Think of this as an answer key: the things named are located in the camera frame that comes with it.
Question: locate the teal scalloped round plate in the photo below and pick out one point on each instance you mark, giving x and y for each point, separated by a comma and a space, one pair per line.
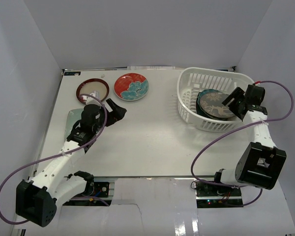
198, 107

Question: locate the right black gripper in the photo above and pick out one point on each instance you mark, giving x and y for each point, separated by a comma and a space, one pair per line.
236, 94

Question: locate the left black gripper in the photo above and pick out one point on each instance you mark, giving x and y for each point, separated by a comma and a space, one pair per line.
109, 115

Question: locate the red plate with teal flower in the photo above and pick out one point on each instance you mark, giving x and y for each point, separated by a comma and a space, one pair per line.
131, 86

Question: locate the small black table label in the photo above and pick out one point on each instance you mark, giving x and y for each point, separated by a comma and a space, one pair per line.
72, 73

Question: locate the white plastic dish bin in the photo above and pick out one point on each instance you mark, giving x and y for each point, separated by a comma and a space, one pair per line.
193, 80

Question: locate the mint green rectangular plate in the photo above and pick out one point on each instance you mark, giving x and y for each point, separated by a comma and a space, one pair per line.
72, 117

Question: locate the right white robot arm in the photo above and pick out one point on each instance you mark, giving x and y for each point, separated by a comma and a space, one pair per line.
261, 163

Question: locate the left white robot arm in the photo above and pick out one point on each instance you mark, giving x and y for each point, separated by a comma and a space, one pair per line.
37, 199

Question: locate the brown rimmed cream plate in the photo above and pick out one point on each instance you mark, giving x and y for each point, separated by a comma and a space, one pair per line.
97, 86

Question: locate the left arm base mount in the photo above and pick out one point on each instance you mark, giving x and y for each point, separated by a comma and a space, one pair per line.
94, 191

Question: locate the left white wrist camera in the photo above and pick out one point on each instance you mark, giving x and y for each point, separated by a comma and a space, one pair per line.
91, 98

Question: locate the grey plate with deer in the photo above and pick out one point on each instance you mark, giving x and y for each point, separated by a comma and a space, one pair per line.
211, 103

